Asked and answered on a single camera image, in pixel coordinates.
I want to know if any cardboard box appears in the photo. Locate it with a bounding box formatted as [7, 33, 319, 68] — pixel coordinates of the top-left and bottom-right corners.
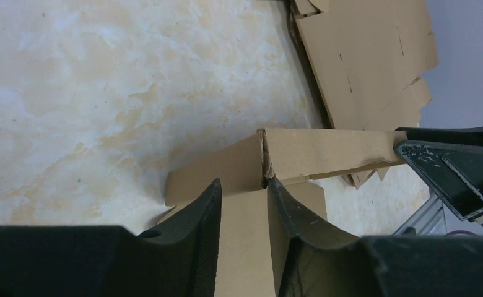
[165, 129, 406, 296]

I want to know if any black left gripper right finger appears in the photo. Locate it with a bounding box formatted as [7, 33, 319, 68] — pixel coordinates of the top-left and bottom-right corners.
[267, 178, 483, 296]

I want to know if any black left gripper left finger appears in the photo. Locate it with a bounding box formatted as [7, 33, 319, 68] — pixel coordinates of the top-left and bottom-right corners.
[0, 179, 222, 296]

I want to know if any aluminium frame rail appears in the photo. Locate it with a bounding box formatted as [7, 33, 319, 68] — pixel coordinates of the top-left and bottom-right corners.
[393, 194, 447, 235]

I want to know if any cardboard sheet pile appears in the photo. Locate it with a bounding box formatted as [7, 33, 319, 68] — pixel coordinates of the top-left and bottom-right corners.
[284, 0, 439, 190]

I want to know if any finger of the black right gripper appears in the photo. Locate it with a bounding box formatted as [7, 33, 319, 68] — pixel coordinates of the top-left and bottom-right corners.
[396, 126, 483, 147]
[394, 140, 483, 226]

